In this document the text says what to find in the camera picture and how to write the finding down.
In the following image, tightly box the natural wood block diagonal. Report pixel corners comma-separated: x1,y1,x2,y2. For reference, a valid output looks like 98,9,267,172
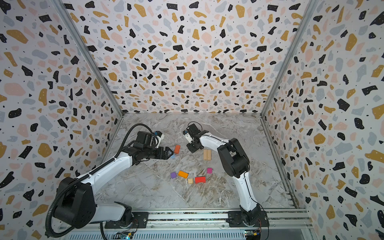
207,150,212,161

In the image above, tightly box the orange-red block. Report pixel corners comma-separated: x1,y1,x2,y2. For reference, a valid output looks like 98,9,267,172
174,145,181,154

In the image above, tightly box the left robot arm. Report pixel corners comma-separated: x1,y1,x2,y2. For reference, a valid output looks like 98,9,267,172
45,131,174,238

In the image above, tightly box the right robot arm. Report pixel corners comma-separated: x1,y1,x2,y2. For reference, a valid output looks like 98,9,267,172
183,124,262,227

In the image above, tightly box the orange block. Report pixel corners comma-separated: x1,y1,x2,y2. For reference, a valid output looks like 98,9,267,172
178,171,189,179

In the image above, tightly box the red block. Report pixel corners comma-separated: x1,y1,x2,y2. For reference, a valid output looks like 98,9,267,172
195,177,206,184

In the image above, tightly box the left green circuit board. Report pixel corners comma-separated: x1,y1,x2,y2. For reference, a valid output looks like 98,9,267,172
113,231,135,240

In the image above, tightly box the right circuit board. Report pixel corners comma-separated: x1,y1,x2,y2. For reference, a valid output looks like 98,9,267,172
245,230,261,240

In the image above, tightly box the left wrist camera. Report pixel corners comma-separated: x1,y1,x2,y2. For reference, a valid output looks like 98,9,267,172
154,131,165,148

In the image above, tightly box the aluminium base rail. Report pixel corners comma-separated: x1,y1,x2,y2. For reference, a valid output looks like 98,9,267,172
63,209,317,240

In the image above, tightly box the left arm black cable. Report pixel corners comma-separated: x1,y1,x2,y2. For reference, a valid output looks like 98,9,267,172
44,123,157,239

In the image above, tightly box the left corner aluminium post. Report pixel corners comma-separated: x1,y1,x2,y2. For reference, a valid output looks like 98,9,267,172
52,1,124,119

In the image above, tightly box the corner aluminium post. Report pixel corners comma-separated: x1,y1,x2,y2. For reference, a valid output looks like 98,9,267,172
52,1,124,119
260,0,319,119

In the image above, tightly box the right corner aluminium post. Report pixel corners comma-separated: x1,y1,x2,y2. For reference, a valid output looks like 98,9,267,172
260,0,319,119

